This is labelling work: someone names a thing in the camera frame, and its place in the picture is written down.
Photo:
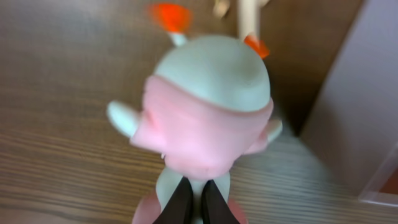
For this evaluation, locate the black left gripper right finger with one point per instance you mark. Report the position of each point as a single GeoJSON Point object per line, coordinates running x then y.
{"type": "Point", "coordinates": [214, 209]}

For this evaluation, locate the white box pink inside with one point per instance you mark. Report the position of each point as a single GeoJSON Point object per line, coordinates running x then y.
{"type": "Point", "coordinates": [352, 127]}

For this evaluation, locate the pink pig plush toy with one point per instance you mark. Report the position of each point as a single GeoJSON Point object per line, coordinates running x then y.
{"type": "Point", "coordinates": [207, 103]}

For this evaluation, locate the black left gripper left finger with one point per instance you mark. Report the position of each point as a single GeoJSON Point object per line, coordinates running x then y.
{"type": "Point", "coordinates": [179, 208]}

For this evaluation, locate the yellow wooden rattle drum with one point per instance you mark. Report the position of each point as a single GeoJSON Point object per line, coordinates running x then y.
{"type": "Point", "coordinates": [248, 15]}

